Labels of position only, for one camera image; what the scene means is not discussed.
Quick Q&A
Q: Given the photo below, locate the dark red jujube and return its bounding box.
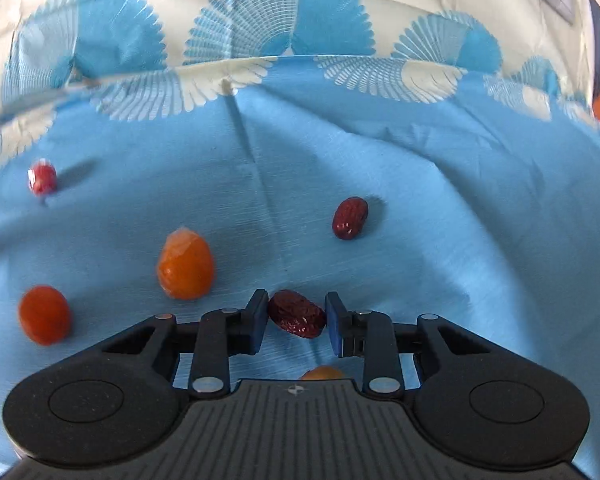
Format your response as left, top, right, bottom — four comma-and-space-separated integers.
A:
267, 289, 328, 339
332, 197, 370, 241

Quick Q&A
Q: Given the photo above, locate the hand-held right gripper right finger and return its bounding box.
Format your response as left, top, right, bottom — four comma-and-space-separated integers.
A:
324, 291, 501, 395

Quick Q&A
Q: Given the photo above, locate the plastic-wrapped orange kumquat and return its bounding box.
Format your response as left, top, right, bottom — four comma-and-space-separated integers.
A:
156, 227, 216, 302

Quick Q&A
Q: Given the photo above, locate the bare orange kumquat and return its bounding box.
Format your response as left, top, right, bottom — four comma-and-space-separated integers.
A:
18, 285, 73, 347

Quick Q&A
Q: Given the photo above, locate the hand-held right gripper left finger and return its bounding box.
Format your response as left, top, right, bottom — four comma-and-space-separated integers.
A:
102, 289, 271, 395

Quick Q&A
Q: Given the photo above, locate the small orange kumquat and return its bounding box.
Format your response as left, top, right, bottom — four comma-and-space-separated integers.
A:
299, 365, 347, 381

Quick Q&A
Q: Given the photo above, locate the blue fan-patterned bed sheet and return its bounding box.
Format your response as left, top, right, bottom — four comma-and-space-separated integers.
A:
0, 0, 600, 466

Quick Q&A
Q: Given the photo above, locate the plastic-wrapped red hawthorn fruit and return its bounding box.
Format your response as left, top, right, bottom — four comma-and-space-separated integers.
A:
28, 158, 59, 197

